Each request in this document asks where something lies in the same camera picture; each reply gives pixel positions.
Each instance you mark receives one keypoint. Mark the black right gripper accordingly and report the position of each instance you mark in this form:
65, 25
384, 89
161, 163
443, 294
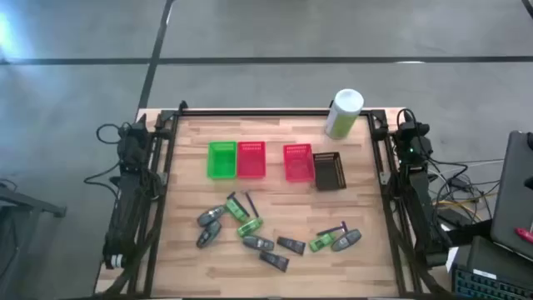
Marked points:
410, 143

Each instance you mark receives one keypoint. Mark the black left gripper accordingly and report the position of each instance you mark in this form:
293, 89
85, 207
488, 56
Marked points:
132, 146

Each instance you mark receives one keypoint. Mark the gray toiletry bottle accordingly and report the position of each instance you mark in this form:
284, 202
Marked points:
210, 215
258, 242
209, 233
346, 240

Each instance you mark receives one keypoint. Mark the dark blue toiletry tube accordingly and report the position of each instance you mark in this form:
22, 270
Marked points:
275, 261
291, 245

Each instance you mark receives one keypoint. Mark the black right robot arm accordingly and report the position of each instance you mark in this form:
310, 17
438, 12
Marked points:
420, 200

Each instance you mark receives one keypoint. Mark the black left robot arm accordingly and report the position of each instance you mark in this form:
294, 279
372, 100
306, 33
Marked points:
125, 208

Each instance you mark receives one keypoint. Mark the black power adapter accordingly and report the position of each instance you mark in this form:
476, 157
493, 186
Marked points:
458, 182

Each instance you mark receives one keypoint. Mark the white green wipes canister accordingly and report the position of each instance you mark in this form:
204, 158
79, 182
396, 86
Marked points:
343, 114

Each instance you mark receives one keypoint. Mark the black power brick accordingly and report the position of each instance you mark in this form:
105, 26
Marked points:
454, 216

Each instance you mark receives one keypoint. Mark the black plastic basket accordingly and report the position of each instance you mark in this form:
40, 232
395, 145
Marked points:
329, 171

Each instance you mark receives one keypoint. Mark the green plastic basket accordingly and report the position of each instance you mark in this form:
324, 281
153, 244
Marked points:
222, 160

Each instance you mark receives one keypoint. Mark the black flat bar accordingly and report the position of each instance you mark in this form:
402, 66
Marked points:
470, 233

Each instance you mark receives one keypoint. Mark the red plastic basket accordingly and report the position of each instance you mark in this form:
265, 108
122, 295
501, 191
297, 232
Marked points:
251, 160
299, 163

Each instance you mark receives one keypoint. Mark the gray laptop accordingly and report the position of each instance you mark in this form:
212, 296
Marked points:
514, 196

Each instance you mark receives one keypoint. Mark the white paper sheet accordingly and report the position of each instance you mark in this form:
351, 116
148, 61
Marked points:
451, 258

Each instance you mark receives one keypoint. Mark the gray metal stand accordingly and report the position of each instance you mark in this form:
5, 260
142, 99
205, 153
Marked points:
25, 204

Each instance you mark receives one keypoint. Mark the black box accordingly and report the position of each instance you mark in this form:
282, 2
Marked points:
495, 254

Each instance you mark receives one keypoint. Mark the black backlit keyboard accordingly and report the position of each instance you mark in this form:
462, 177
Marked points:
487, 287

